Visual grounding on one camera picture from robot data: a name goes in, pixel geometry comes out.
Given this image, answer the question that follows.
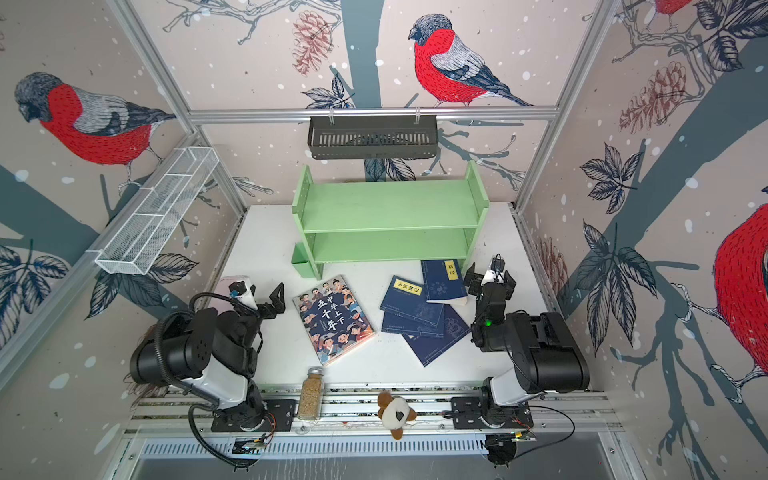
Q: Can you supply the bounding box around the blue book small yellow label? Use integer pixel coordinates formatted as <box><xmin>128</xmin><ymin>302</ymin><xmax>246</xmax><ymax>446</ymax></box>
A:
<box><xmin>421</xmin><ymin>260</ymin><xmax>468</xmax><ymax>306</ymax></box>

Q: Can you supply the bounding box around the blue book wide yellow label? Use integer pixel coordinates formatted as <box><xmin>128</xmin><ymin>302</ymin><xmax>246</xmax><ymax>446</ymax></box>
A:
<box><xmin>380</xmin><ymin>276</ymin><xmax>444</xmax><ymax>328</ymax></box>

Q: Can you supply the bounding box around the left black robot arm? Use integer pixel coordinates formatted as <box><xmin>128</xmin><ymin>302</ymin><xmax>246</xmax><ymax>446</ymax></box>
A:
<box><xmin>129</xmin><ymin>276</ymin><xmax>286</xmax><ymax>431</ymax></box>

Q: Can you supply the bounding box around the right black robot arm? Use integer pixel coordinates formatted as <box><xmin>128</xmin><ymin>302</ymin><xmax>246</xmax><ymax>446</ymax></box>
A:
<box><xmin>463</xmin><ymin>257</ymin><xmax>590</xmax><ymax>428</ymax></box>

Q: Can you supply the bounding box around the blue book under stack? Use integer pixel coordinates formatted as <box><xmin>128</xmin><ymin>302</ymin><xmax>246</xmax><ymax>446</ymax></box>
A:
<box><xmin>381</xmin><ymin>312</ymin><xmax>444</xmax><ymax>338</ymax></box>

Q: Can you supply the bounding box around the pink flat tray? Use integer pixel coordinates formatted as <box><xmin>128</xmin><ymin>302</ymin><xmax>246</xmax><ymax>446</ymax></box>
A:
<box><xmin>209</xmin><ymin>275</ymin><xmax>253</xmax><ymax>314</ymax></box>

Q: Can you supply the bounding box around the illustrated Chinese history book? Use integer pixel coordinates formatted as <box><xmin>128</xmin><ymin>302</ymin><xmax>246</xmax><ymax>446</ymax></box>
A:
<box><xmin>292</xmin><ymin>275</ymin><xmax>376</xmax><ymax>366</ymax></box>

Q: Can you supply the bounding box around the dark blue bottom book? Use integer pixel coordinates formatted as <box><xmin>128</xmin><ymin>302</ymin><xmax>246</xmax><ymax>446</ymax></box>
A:
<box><xmin>402</xmin><ymin>305</ymin><xmax>470</xmax><ymax>367</ymax></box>

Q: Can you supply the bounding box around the green two-tier wooden shelf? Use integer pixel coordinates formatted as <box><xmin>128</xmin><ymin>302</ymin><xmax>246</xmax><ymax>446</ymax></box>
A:
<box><xmin>291</xmin><ymin>164</ymin><xmax>490</xmax><ymax>279</ymax></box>

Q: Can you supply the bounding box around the glass jar of grains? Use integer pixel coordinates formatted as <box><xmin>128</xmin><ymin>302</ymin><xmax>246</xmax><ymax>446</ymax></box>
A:
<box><xmin>297</xmin><ymin>367</ymin><xmax>324</xmax><ymax>421</ymax></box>

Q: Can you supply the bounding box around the brown white plush toy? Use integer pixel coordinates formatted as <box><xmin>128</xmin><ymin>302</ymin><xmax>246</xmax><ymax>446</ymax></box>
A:
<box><xmin>377</xmin><ymin>391</ymin><xmax>417</xmax><ymax>440</ymax></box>

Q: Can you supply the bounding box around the dark hanging perforated basket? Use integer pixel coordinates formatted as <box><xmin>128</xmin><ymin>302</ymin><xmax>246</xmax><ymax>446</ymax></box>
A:
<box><xmin>307</xmin><ymin>115</ymin><xmax>439</xmax><ymax>160</ymax></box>

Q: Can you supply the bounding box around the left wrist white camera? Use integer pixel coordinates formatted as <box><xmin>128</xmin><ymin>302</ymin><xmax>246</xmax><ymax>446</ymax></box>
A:
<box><xmin>229</xmin><ymin>277</ymin><xmax>257</xmax><ymax>310</ymax></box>

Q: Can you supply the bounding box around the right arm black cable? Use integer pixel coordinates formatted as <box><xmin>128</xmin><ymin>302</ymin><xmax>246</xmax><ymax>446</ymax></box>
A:
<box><xmin>509</xmin><ymin>404</ymin><xmax>577</xmax><ymax>448</ymax></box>

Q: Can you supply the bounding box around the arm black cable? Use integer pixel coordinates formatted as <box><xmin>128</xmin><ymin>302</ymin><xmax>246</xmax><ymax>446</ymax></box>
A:
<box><xmin>187</xmin><ymin>403</ymin><xmax>260</xmax><ymax>470</ymax></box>
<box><xmin>509</xmin><ymin>404</ymin><xmax>577</xmax><ymax>448</ymax></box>

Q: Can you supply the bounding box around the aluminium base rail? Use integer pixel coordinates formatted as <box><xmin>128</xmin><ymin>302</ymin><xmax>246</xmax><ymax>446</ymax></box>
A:
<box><xmin>123</xmin><ymin>385</ymin><xmax>625</xmax><ymax>436</ymax></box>

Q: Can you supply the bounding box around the white wire mesh tray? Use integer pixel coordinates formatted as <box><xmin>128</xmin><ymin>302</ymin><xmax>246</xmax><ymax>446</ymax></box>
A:
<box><xmin>95</xmin><ymin>146</ymin><xmax>219</xmax><ymax>275</ymax></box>

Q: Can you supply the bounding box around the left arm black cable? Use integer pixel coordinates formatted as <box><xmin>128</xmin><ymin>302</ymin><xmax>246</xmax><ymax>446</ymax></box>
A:
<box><xmin>187</xmin><ymin>403</ymin><xmax>260</xmax><ymax>470</ymax></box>

